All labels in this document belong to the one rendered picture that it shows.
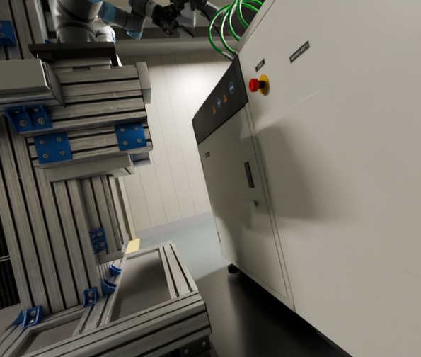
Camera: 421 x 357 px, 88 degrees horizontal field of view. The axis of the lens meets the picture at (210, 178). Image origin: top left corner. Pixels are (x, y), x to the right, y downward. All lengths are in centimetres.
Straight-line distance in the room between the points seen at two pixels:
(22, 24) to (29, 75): 48
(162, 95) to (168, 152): 77
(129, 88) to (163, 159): 223
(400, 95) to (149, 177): 273
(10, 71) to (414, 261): 91
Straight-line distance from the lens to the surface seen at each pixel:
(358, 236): 55
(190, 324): 74
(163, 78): 332
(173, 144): 303
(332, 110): 52
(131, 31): 143
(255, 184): 81
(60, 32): 94
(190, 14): 113
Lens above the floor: 57
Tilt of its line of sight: level
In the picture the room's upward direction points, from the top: 13 degrees counter-clockwise
